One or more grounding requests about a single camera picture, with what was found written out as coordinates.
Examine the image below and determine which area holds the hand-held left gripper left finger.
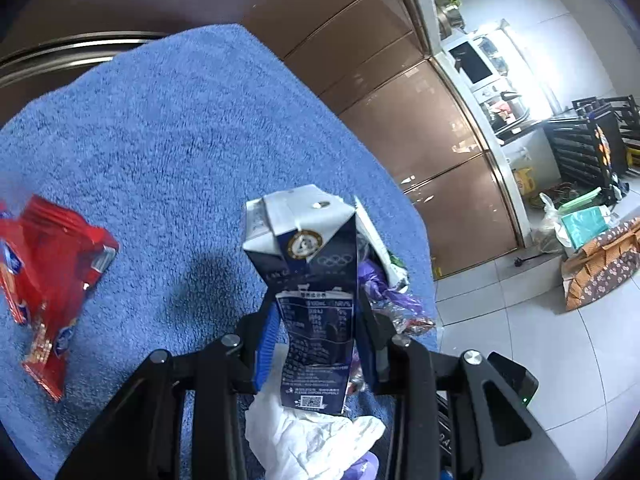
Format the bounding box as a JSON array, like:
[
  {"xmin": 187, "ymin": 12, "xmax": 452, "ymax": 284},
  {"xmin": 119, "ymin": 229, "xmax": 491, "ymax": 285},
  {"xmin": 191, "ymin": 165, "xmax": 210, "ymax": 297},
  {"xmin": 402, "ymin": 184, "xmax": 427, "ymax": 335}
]
[{"xmin": 55, "ymin": 306, "xmax": 282, "ymax": 480}]

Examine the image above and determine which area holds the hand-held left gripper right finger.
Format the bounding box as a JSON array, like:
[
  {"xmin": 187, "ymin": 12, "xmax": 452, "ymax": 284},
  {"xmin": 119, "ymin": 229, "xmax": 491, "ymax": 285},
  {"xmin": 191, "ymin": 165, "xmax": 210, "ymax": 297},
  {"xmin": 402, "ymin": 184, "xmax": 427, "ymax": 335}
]
[{"xmin": 353, "ymin": 299, "xmax": 577, "ymax": 480}]

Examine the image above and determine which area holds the navy and white milk carton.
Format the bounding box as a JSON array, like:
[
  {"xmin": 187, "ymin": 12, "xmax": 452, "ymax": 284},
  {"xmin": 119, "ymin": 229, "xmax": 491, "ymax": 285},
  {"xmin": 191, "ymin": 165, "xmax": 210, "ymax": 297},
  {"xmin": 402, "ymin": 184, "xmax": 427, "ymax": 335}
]
[{"xmin": 242, "ymin": 185, "xmax": 359, "ymax": 417}]

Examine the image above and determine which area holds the red foil wrapper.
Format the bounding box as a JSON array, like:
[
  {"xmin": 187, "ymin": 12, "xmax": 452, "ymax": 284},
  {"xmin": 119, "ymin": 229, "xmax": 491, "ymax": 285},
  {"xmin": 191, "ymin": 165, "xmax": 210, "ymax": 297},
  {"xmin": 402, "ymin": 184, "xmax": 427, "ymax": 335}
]
[{"xmin": 394, "ymin": 310, "xmax": 444, "ymax": 341}]

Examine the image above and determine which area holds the purple plastic wrapper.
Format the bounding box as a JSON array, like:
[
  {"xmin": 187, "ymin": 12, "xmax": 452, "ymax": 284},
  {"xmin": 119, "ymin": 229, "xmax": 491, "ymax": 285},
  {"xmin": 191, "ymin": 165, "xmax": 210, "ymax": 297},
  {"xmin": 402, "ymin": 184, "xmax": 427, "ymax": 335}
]
[{"xmin": 358, "ymin": 259, "xmax": 426, "ymax": 321}]

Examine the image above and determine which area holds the crumpled white tissue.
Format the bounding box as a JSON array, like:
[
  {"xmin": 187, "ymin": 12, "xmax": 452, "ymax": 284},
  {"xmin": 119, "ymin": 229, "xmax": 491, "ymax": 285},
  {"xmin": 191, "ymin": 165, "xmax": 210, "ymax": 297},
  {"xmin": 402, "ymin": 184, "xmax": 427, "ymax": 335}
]
[{"xmin": 244, "ymin": 379, "xmax": 387, "ymax": 480}]

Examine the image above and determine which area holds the white plastic wrapper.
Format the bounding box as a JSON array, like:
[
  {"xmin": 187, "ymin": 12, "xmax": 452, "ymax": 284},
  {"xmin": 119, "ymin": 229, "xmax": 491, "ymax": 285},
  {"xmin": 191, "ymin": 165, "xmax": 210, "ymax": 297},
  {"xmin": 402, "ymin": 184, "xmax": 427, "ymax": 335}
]
[{"xmin": 353, "ymin": 197, "xmax": 410, "ymax": 295}]

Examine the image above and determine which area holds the orange brown patterned cloth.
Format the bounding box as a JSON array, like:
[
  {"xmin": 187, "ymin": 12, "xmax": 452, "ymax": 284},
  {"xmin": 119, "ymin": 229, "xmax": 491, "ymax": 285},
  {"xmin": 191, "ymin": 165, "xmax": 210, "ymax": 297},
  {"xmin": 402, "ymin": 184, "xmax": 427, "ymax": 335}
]
[{"xmin": 561, "ymin": 217, "xmax": 640, "ymax": 312}]

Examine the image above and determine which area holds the white plastic bag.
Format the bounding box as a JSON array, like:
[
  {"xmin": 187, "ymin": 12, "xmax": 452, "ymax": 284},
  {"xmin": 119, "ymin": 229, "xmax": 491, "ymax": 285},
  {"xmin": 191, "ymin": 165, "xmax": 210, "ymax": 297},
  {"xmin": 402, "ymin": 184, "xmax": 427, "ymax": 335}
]
[{"xmin": 531, "ymin": 192, "xmax": 572, "ymax": 256}]

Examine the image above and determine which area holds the teal plastic bag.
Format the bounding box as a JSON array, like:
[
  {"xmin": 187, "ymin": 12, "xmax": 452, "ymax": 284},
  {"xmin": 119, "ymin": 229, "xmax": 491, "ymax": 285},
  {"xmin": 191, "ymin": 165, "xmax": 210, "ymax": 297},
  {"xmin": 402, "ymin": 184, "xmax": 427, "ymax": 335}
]
[{"xmin": 560, "ymin": 205, "xmax": 612, "ymax": 251}]

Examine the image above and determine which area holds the light green plastic bag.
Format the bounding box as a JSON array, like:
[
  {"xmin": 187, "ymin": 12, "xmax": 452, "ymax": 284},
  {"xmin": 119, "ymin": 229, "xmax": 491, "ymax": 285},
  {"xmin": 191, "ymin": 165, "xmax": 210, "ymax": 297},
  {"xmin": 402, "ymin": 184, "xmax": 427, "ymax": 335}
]
[{"xmin": 556, "ymin": 187, "xmax": 603, "ymax": 215}]

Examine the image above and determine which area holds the blue towel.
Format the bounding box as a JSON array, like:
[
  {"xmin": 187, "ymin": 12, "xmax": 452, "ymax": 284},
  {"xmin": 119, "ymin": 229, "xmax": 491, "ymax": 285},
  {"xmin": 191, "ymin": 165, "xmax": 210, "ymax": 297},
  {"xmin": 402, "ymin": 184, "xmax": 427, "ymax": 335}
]
[{"xmin": 0, "ymin": 24, "xmax": 442, "ymax": 480}]

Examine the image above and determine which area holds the yellow oil bottle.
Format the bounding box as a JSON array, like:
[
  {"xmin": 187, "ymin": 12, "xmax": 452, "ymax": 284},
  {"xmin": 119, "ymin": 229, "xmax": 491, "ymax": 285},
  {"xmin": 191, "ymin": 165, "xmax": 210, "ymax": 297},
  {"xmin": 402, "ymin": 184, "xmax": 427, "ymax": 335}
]
[{"xmin": 512, "ymin": 166, "xmax": 538, "ymax": 198}]

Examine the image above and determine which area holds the red snack packet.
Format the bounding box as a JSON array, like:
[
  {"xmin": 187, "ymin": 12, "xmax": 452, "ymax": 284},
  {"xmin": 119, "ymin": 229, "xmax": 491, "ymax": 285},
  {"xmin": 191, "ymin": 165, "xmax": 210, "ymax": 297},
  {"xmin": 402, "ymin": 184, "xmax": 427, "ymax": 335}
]
[{"xmin": 0, "ymin": 194, "xmax": 121, "ymax": 403}]

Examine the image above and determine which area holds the brown kitchen cabinet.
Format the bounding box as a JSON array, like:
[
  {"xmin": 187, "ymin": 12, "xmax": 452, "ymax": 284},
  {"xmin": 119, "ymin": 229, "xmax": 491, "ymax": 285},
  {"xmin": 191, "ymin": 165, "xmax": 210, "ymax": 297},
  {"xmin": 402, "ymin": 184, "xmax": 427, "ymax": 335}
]
[{"xmin": 0, "ymin": 0, "xmax": 532, "ymax": 281}]

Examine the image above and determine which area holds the steel faucet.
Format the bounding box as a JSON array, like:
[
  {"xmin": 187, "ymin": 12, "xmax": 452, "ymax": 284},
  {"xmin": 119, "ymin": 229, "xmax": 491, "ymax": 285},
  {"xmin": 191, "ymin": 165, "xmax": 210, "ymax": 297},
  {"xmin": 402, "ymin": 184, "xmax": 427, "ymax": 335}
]
[{"xmin": 495, "ymin": 90, "xmax": 533, "ymax": 133}]

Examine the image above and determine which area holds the white microwave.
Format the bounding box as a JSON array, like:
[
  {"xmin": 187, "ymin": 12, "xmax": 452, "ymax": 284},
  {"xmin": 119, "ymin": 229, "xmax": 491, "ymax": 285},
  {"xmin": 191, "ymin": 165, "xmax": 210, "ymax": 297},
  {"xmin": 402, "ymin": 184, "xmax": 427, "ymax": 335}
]
[{"xmin": 446, "ymin": 35, "xmax": 511, "ymax": 92}]

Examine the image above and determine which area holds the black wire rack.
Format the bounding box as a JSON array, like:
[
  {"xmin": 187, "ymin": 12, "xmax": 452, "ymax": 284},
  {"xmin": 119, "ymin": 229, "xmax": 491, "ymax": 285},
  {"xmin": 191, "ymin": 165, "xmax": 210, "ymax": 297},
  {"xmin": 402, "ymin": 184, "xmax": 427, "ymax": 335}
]
[{"xmin": 542, "ymin": 94, "xmax": 640, "ymax": 207}]

